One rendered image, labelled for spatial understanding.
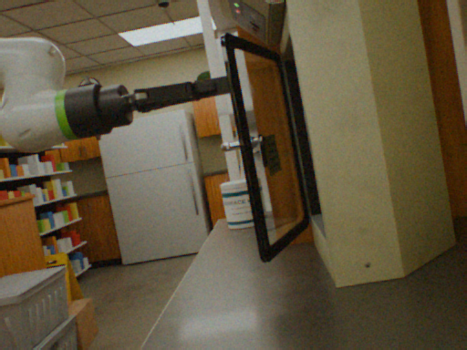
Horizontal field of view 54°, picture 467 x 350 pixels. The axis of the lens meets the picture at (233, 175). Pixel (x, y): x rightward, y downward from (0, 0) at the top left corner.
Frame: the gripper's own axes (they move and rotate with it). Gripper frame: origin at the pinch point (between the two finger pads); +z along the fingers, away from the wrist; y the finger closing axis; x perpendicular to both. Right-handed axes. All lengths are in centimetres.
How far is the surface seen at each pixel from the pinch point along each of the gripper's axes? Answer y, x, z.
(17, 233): 239, 43, -181
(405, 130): -1.3, 13.5, 30.4
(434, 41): 30, -5, 50
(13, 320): 147, 79, -140
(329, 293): -8.5, 36.8, 12.5
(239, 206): 64, 29, -5
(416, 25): 5.7, -4.8, 37.4
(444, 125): 30, 15, 49
